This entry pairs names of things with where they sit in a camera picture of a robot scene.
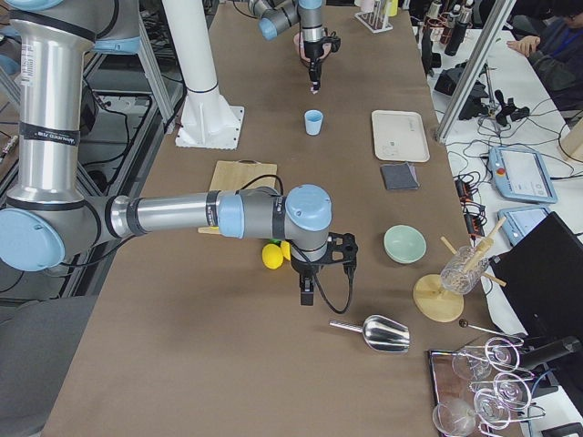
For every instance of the pink bowl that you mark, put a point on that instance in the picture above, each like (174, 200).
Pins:
(297, 43)

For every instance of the light blue cup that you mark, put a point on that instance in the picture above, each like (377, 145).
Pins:
(313, 120)

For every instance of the wooden cup stand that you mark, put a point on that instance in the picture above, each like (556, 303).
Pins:
(439, 304)

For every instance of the seated person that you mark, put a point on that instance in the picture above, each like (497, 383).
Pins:
(556, 55)

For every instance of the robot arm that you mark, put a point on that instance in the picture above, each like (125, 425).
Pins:
(46, 220)
(275, 17)

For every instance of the grey folded cloth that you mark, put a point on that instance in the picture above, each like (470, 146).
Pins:
(399, 176)

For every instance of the black laptop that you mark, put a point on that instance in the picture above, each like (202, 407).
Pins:
(543, 275)

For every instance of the steel ice scoop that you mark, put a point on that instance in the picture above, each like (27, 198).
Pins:
(380, 333)

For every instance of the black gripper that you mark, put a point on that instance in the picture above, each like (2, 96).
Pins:
(313, 51)
(303, 268)

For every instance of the teach pendant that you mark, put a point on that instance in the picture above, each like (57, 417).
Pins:
(521, 175)
(521, 220)

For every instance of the upper whole yellow lemon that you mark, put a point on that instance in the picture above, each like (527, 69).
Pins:
(272, 256)

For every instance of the lower whole yellow lemon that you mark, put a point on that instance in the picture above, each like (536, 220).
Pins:
(286, 249)

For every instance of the aluminium frame post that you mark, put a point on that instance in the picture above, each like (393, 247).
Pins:
(500, 12)

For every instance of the lower teach pendant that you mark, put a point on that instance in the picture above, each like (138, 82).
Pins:
(521, 220)

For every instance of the mint green bowl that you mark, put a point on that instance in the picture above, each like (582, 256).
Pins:
(404, 244)

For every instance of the upper teach pendant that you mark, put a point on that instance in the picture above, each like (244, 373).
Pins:
(521, 175)

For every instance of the wine glass rack tray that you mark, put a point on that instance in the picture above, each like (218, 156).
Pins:
(481, 390)

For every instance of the white cup rack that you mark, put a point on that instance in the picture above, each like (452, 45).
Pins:
(375, 14)

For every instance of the whole yellow lemon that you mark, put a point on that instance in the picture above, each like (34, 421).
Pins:
(272, 256)
(286, 249)

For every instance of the patterned glass cup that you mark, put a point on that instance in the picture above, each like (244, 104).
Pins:
(456, 278)

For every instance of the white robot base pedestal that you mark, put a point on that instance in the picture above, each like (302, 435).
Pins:
(207, 119)

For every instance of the cream rabbit tray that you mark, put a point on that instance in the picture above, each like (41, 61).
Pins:
(399, 136)

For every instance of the bamboo cutting board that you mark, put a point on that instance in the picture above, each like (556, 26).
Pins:
(233, 175)

